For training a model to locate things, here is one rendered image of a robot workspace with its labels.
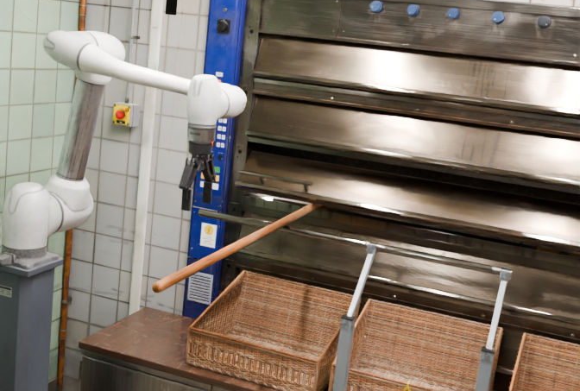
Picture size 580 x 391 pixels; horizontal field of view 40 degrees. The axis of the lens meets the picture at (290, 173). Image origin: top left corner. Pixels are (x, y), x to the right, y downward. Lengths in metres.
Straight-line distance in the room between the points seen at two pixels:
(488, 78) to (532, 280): 0.80
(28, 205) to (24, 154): 0.79
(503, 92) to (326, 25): 0.77
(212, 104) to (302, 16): 0.99
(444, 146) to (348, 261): 0.64
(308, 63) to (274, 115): 0.27
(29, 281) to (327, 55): 1.47
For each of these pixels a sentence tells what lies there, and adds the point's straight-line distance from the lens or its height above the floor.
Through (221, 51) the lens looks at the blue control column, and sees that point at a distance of 3.47.
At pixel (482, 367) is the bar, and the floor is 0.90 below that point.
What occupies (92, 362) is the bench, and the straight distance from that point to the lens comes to 3.41.
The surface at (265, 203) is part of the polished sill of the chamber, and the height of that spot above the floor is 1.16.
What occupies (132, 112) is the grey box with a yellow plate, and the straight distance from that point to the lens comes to 3.66.
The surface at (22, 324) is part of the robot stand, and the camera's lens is 2.99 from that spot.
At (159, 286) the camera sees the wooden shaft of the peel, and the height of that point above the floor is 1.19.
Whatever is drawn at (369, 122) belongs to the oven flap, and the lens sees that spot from 3.28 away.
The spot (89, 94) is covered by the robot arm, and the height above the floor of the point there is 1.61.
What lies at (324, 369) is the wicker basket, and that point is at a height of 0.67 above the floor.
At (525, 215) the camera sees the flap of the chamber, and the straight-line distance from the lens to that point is 3.17.
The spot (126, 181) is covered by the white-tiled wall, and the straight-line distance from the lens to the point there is 3.78.
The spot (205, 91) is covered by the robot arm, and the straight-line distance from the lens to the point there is 2.49.
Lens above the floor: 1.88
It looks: 10 degrees down
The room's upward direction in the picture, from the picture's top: 6 degrees clockwise
